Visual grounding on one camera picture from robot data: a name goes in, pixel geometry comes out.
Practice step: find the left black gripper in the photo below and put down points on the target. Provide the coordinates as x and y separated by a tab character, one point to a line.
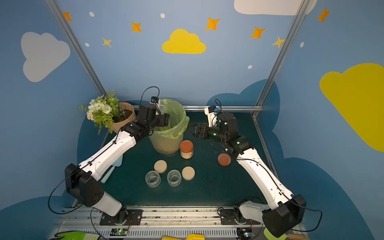
162	120

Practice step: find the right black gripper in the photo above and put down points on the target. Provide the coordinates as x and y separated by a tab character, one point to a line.
201	132

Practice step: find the brown-lid oatmeal jar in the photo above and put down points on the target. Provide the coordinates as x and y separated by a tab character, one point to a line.
186	149
163	109

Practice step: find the brown jar lid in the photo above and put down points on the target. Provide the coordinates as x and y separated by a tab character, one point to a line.
224	159

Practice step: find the beige jar lid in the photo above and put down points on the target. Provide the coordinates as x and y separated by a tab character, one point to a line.
188	173
160	166

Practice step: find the beige-lid oatmeal jar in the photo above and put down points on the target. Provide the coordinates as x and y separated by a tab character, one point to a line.
174	178
153	179

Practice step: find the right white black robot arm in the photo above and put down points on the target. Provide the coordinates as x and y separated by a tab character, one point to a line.
283	210

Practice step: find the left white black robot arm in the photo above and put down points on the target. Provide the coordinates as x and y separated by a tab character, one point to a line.
82	181

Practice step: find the green plastic bin liner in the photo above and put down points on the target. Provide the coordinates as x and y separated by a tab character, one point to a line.
178	121

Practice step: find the mesh waste bin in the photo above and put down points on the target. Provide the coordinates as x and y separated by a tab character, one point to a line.
166	146

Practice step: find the artificial white flower plant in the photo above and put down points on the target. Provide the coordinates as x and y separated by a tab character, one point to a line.
102	110

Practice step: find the light blue spatula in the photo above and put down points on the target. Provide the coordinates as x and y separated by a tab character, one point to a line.
116	164

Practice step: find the right controller board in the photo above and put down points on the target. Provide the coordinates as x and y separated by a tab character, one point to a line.
244	234

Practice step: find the controller board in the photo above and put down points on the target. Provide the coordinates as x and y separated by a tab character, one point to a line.
119	232
244	234

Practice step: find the left controller board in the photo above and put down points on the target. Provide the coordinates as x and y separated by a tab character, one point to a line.
119	232

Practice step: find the green tool front left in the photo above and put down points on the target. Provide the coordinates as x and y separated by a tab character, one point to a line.
75	235

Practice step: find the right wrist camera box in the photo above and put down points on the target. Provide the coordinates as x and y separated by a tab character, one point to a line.
211	112

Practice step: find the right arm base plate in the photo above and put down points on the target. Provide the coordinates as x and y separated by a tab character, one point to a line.
233	217

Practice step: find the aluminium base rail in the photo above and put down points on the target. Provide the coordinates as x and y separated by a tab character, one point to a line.
157	222

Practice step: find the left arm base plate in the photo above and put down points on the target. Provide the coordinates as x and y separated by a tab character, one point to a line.
132	216

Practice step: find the green spatula wooden handle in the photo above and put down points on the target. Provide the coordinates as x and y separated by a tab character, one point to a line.
269	236

